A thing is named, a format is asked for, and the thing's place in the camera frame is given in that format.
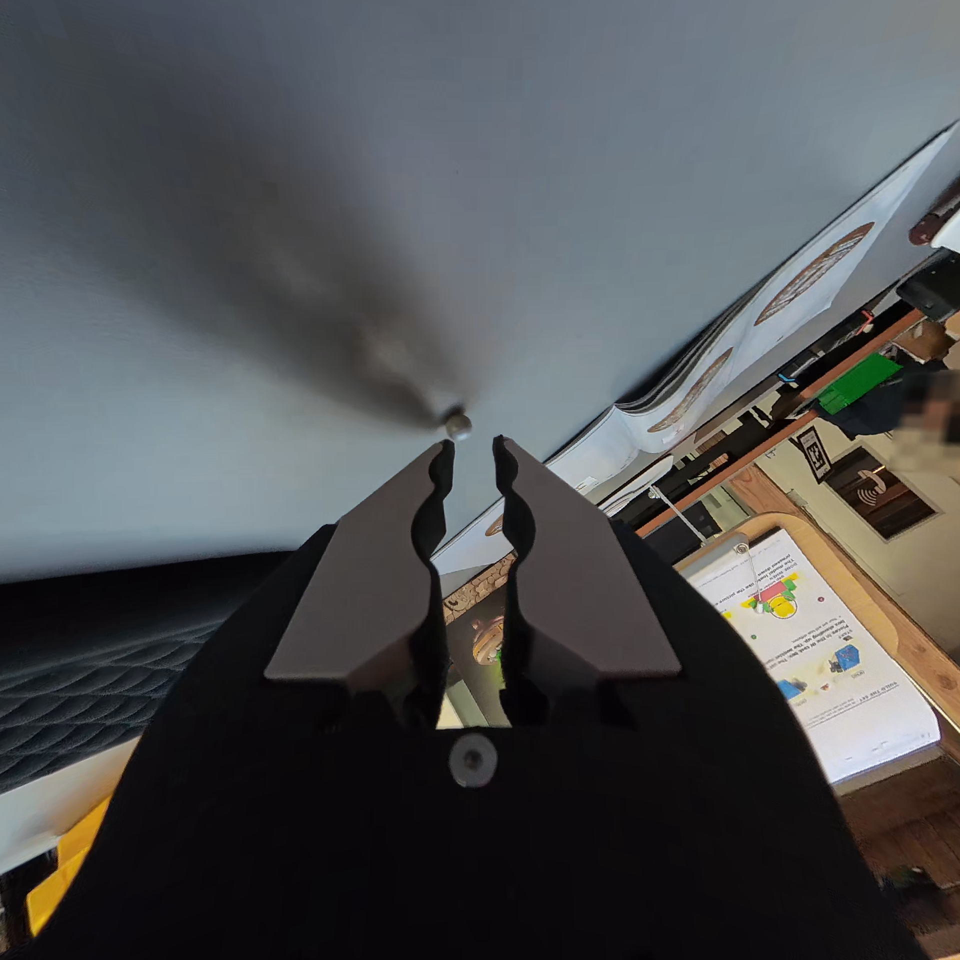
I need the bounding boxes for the yellow plastic bin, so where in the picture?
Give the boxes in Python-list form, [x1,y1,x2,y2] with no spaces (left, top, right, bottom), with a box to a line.
[26,793,114,939]

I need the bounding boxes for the small wall marker tag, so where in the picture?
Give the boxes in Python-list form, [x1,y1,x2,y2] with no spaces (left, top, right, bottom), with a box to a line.
[796,427,835,481]

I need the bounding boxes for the instruction sheet on stand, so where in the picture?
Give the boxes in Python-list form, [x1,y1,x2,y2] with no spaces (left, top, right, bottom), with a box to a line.
[671,511,960,796]

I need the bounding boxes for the lego instruction booklet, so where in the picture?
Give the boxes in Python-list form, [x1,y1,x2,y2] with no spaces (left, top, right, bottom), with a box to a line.
[431,123,960,579]

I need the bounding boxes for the printed instruction sheet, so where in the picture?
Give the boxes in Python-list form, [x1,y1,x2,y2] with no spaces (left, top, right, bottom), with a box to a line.
[686,528,942,785]

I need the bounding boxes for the black padded wrist rest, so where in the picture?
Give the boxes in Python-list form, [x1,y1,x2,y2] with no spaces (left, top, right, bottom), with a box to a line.
[0,551,295,796]

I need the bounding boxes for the dark framed wall picture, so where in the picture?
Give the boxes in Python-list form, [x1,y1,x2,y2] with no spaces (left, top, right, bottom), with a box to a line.
[825,446,942,541]

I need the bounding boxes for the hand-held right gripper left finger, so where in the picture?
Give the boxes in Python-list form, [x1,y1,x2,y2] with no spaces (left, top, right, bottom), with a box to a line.
[262,440,456,729]

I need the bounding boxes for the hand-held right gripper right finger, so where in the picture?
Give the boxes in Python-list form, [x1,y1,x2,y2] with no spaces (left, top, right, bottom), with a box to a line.
[492,435,684,725]

